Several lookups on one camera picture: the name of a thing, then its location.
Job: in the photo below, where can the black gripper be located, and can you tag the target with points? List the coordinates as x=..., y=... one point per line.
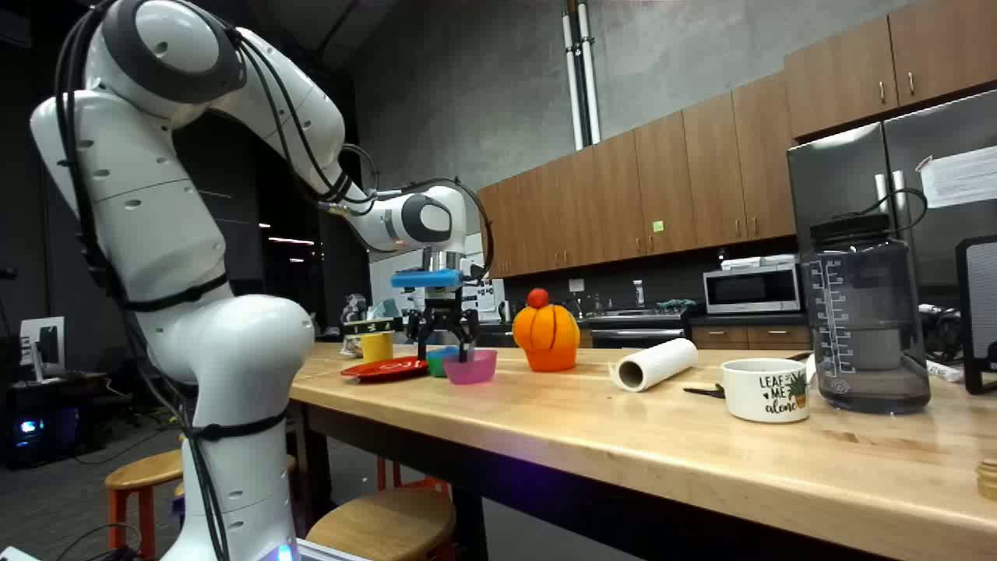
x=443, y=308

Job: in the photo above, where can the orange pumpkin plush toy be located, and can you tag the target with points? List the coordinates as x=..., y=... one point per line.
x=548, y=337

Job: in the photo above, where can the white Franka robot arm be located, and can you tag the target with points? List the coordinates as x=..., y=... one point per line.
x=177, y=206

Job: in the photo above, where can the black kitchen stove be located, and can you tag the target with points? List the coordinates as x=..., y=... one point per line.
x=638, y=326

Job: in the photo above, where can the brown base cabinet with drawers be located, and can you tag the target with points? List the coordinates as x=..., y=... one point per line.
x=750, y=337

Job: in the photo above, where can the brown cabinet above refrigerator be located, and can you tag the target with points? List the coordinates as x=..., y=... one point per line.
x=882, y=56

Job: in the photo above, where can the pink plastic bowl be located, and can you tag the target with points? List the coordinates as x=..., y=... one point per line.
x=471, y=370

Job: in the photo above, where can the red plastic plate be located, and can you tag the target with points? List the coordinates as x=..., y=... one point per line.
x=380, y=370

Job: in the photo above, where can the yellow plastic cup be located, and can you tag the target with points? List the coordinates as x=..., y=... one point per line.
x=374, y=348

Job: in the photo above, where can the round wooden stool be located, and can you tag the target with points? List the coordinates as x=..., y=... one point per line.
x=143, y=471
x=385, y=522

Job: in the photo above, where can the small soap bottle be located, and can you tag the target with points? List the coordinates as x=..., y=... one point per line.
x=640, y=293

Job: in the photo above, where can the white paper towel roll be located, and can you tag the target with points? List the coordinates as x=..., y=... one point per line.
x=655, y=361

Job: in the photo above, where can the butcher block table with dishes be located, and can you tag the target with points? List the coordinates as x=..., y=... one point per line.
x=642, y=438

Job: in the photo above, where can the silver microwave oven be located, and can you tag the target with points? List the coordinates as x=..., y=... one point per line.
x=750, y=290

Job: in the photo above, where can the white printed ceramic mug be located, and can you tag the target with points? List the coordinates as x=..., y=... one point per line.
x=766, y=392

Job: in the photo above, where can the dark clear measuring pitcher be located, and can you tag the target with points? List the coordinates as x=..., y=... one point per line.
x=869, y=330

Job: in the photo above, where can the stainless steel refrigerator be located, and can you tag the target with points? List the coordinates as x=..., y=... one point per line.
x=843, y=175

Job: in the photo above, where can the black upright flat panel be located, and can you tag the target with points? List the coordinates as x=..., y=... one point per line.
x=981, y=313

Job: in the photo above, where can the white paper sheet on refrigerator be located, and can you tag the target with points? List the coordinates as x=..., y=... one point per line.
x=961, y=175

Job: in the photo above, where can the long brown wall cabinet row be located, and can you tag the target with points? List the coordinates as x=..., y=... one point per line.
x=623, y=198

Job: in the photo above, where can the white vertical wall pipes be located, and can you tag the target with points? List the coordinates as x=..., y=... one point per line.
x=580, y=71

